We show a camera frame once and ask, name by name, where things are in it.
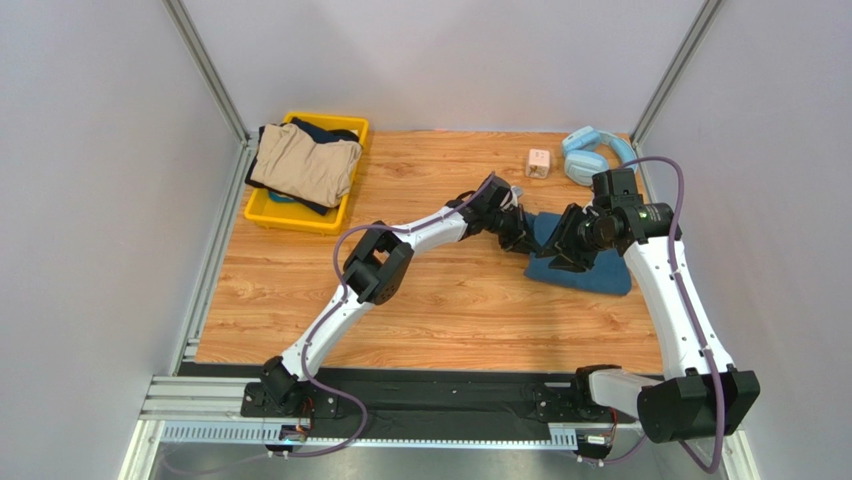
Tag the yellow plastic bin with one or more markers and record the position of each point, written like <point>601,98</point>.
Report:
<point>262,210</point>

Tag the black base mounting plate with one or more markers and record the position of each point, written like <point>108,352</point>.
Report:
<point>398,404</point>

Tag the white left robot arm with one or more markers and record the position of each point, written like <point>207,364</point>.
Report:
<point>374,271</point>

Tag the blue t-shirt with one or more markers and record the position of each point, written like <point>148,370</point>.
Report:
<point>609,274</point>

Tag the aluminium right corner post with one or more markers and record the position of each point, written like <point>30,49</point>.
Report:
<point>689,45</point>

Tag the beige folded t-shirt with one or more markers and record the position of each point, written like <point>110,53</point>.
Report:
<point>303,163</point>

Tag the pink power adapter cube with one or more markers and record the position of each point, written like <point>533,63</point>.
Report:
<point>538,164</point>

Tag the black folded t-shirt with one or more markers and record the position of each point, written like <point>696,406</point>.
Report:
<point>333,136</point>

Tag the aluminium corner post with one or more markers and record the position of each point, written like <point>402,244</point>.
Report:
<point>182,20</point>
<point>689,45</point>

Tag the light blue headphones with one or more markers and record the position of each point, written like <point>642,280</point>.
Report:
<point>582,162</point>

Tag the aluminium front frame rail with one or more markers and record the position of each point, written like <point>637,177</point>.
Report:
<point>206,409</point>

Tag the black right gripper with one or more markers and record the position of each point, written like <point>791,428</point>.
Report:
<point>575,235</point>

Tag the aluminium left corner post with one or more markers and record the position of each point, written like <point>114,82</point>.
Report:
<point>182,20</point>

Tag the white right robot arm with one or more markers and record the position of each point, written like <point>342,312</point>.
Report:
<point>702,393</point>

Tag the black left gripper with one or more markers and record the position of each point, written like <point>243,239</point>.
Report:
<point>518,240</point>

